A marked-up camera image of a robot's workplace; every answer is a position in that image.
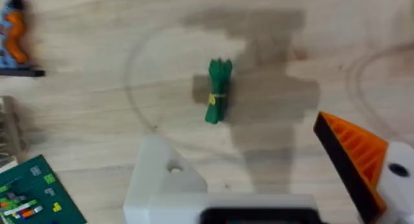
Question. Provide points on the white orange left gripper right finger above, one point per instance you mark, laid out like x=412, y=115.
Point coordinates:
x=365, y=162

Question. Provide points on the bare white left gripper left finger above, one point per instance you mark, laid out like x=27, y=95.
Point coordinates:
x=155, y=172

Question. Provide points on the green toy vegetable bundle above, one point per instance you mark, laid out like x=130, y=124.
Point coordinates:
x=218, y=91

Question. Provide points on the green board with toy blocks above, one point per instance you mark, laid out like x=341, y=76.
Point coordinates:
x=30, y=195

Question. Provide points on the blue and orange toy figure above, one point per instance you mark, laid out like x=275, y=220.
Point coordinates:
x=13, y=33

